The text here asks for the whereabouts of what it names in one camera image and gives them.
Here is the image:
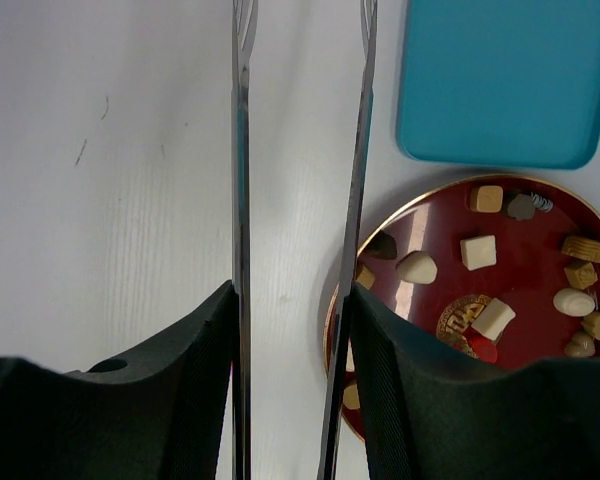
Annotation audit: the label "striped cylinder chocolate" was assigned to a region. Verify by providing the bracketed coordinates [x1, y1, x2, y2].
[529, 192, 554, 213]

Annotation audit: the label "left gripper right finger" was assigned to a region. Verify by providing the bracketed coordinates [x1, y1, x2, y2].
[350, 288, 600, 479]

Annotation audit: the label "dark cone chocolate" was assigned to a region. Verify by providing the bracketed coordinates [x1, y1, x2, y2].
[365, 231, 397, 260]

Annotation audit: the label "metal serving tongs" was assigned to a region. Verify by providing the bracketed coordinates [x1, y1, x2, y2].
[231, 1, 377, 479]

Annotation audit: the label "white square chocolate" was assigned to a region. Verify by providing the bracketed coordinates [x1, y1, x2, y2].
[460, 235, 497, 271]

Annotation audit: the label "teal tin lid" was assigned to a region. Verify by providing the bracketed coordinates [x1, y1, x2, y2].
[396, 1, 600, 170]

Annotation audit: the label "white shell chocolate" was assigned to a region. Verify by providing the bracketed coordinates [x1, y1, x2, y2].
[396, 251, 438, 285]

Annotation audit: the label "white oval swirl chocolate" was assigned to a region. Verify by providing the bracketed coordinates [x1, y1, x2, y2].
[553, 288, 596, 317]

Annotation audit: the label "caramel leaf square chocolate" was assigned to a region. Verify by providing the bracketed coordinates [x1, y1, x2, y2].
[564, 259, 598, 290]

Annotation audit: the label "red round chocolate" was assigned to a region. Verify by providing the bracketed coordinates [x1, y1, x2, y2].
[467, 334, 498, 364]

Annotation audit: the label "caramel flower chocolate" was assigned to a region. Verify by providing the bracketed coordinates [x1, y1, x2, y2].
[581, 311, 600, 341]

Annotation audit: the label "white rectangular chocolate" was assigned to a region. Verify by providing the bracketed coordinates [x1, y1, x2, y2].
[471, 298, 516, 341]

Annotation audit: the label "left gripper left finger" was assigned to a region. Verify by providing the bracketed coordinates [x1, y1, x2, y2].
[0, 283, 236, 479]

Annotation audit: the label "caramel heart chocolate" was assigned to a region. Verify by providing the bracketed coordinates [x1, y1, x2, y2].
[564, 330, 596, 358]

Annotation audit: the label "red round plate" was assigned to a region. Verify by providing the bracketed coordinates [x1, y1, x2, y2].
[322, 172, 600, 444]

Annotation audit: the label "caramel ridged chocolate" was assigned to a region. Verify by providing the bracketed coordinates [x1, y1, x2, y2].
[561, 235, 600, 263]

